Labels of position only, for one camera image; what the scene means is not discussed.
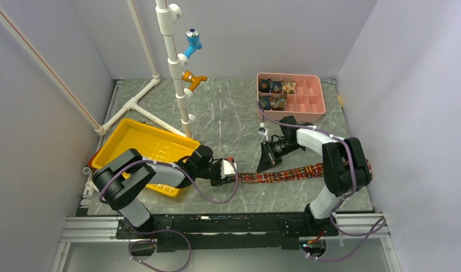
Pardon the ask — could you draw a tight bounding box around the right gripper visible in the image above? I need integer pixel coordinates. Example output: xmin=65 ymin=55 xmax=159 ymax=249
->
xmin=257 ymin=138 xmax=302 ymax=174

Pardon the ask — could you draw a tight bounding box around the multicolour patterned necktie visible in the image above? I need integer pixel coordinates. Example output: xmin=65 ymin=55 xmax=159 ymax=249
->
xmin=238 ymin=159 xmax=373 ymax=185

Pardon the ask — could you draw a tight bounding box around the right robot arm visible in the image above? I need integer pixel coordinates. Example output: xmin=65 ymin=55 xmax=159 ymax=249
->
xmin=257 ymin=116 xmax=372 ymax=235

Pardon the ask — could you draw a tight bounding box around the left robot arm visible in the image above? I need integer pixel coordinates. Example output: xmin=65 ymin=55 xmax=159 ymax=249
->
xmin=92 ymin=145 xmax=240 ymax=238

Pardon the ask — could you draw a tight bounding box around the brown patterned rolled tie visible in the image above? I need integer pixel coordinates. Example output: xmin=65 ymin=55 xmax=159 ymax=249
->
xmin=270 ymin=94 xmax=287 ymax=111

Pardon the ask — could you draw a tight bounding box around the blue dotted rolled tie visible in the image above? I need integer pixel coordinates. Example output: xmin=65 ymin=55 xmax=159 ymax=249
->
xmin=259 ymin=96 xmax=271 ymax=111

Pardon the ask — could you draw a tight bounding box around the yellow plastic tray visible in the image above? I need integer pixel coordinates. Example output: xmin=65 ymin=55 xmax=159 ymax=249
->
xmin=91 ymin=117 xmax=201 ymax=198

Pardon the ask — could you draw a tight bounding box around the pink divided organizer box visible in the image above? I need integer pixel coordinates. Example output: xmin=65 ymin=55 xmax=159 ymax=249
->
xmin=257 ymin=73 xmax=326 ymax=122

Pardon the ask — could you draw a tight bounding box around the dark rolled tie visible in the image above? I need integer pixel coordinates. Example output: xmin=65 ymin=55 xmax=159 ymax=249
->
xmin=258 ymin=79 xmax=271 ymax=93

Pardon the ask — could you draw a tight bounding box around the gold floral rolled tie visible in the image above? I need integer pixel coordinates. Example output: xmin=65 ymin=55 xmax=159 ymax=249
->
xmin=281 ymin=81 xmax=296 ymax=94

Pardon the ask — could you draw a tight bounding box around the orange plastic faucet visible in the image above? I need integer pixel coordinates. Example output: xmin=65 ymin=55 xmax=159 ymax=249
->
xmin=182 ymin=70 xmax=208 ymax=92

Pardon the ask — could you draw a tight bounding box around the blue plastic faucet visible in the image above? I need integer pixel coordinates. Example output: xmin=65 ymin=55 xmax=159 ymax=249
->
xmin=183 ymin=28 xmax=202 ymax=59

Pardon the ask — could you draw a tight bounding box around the white PVC pipe stand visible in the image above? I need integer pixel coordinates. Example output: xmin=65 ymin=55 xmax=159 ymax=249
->
xmin=102 ymin=1 xmax=195 ymax=138

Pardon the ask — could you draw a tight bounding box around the white pipe with red stripe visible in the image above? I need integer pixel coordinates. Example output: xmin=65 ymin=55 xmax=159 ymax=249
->
xmin=0 ymin=5 xmax=106 ymax=135

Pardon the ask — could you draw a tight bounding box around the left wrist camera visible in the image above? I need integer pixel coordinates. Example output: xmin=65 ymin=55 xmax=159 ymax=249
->
xmin=221 ymin=159 xmax=237 ymax=179

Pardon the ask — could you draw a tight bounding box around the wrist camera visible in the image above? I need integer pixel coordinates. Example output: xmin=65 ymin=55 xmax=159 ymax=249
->
xmin=258 ymin=122 xmax=269 ymax=141
xmin=221 ymin=159 xmax=237 ymax=179

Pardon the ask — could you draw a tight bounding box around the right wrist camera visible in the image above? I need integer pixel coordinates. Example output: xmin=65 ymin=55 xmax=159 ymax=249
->
xmin=258 ymin=122 xmax=269 ymax=141

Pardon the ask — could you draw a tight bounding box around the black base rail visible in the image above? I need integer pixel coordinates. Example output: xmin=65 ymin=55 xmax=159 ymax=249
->
xmin=116 ymin=212 xmax=337 ymax=253

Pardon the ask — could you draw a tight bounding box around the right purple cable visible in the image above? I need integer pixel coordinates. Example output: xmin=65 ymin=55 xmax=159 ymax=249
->
xmin=257 ymin=100 xmax=387 ymax=263

